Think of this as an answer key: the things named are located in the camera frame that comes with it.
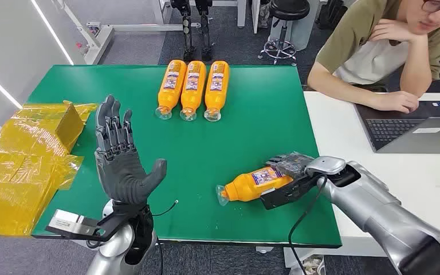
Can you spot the person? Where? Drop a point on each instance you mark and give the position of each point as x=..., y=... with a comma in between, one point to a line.
x=356, y=45

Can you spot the white metal gantry frame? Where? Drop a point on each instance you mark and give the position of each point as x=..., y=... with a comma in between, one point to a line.
x=98, y=45

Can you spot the person's right forearm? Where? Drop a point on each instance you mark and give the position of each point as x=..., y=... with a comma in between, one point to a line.
x=341, y=93

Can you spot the person's left forearm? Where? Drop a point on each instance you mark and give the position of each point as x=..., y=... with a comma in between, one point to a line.
x=415, y=68

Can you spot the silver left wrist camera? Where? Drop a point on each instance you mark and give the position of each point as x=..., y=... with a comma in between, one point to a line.
x=70, y=224

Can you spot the orange bottle with label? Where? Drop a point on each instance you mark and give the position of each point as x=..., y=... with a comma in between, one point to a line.
x=192, y=89
x=250, y=188
x=170, y=89
x=216, y=89

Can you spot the dark grey laptop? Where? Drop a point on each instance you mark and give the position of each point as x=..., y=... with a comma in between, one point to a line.
x=391, y=129

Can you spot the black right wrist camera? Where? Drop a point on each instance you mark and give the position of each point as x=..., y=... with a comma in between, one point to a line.
x=286, y=195

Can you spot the light grey cabinet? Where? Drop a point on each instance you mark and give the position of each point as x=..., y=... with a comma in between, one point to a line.
x=304, y=34

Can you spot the person's right hand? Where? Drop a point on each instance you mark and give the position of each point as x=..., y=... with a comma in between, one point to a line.
x=396, y=101

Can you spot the black stool with chrome base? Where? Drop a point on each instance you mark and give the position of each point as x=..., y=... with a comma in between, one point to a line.
x=288, y=9

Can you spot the small yellow wrapped box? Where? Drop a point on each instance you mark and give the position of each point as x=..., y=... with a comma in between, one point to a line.
x=58, y=121

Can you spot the waste bin with paper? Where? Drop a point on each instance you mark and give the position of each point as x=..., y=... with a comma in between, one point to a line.
x=311, y=265

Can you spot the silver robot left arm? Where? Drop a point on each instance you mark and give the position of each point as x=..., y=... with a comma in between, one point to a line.
x=115, y=248

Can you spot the person's left hand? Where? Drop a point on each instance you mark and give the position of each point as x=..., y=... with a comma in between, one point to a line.
x=394, y=31

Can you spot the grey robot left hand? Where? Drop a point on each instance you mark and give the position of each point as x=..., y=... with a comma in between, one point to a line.
x=119, y=171

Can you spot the wall light strip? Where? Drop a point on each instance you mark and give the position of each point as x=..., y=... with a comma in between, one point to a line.
x=0, y=86
x=51, y=30

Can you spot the black silver humanoid robot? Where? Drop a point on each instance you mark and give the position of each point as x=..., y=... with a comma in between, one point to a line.
x=187, y=26

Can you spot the large yellow wrapped box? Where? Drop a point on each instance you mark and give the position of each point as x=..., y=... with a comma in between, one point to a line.
x=15, y=189

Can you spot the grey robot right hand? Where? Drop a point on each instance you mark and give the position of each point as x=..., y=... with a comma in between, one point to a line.
x=292, y=165

